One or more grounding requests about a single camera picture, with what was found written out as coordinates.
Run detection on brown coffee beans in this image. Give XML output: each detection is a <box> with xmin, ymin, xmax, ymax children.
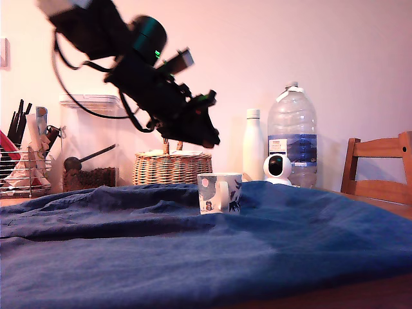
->
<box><xmin>62</xmin><ymin>166</ymin><xmax>117</xmax><ymax>192</ymax></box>

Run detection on white papers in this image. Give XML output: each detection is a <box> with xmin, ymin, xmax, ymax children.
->
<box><xmin>136</xmin><ymin>149</ymin><xmax>207</xmax><ymax>158</ymax></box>

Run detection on white insulated bottle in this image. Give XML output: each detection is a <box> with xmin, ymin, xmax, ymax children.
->
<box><xmin>242</xmin><ymin>108</ymin><xmax>265</xmax><ymax>182</ymax></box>

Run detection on white mug with blue print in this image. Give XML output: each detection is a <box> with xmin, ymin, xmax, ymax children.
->
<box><xmin>196</xmin><ymin>173</ymin><xmax>243</xmax><ymax>216</ymax></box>

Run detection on large clear water bottle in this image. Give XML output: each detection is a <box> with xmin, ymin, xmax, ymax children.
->
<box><xmin>267</xmin><ymin>81</ymin><xmax>318</xmax><ymax>190</ymax></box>

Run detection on clear container with white lid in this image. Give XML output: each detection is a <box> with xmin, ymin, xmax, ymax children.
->
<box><xmin>59</xmin><ymin>94</ymin><xmax>123</xmax><ymax>192</ymax></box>

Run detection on blue and orange packet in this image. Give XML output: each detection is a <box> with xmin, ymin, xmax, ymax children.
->
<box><xmin>35</xmin><ymin>106</ymin><xmax>49</xmax><ymax>136</ymax></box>

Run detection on blue cloth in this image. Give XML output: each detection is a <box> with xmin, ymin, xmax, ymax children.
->
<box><xmin>0</xmin><ymin>180</ymin><xmax>412</xmax><ymax>309</ymax></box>

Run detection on crumpled white wrap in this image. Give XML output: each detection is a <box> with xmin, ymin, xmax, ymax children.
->
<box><xmin>3</xmin><ymin>151</ymin><xmax>33</xmax><ymax>189</ymax></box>

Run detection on red utensil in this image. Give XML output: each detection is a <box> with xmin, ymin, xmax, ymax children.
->
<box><xmin>0</xmin><ymin>128</ymin><xmax>22</xmax><ymax>161</ymax></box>

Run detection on wooden chair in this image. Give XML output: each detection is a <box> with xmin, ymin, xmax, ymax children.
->
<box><xmin>340</xmin><ymin>131</ymin><xmax>412</xmax><ymax>205</ymax></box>

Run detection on wicker basket with handle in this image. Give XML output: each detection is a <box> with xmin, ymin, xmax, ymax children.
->
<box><xmin>132</xmin><ymin>138</ymin><xmax>213</xmax><ymax>186</ymax></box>

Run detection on black cable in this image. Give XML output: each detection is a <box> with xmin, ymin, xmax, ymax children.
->
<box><xmin>53</xmin><ymin>30</ymin><xmax>133</xmax><ymax>120</ymax></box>
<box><xmin>119</xmin><ymin>89</ymin><xmax>157</xmax><ymax>133</ymax></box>

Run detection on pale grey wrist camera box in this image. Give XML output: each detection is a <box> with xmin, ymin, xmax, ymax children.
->
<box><xmin>156</xmin><ymin>47</ymin><xmax>196</xmax><ymax>77</ymax></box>

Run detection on small white round camera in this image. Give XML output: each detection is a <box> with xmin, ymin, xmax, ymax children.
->
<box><xmin>262</xmin><ymin>154</ymin><xmax>293</xmax><ymax>187</ymax></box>

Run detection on dark scoop with long handle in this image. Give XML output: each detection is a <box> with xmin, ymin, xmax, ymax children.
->
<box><xmin>63</xmin><ymin>144</ymin><xmax>117</xmax><ymax>172</ymax></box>

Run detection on dark brown handled tool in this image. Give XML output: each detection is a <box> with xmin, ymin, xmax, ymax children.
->
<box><xmin>44</xmin><ymin>125</ymin><xmax>64</xmax><ymax>151</ymax></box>

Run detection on black utensil handle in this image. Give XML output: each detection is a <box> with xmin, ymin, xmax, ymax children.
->
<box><xmin>6</xmin><ymin>98</ymin><xmax>25</xmax><ymax>142</ymax></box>
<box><xmin>15</xmin><ymin>102</ymin><xmax>33</xmax><ymax>142</ymax></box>

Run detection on metal wire rack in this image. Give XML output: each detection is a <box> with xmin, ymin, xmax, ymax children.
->
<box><xmin>0</xmin><ymin>143</ymin><xmax>54</xmax><ymax>198</ymax></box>

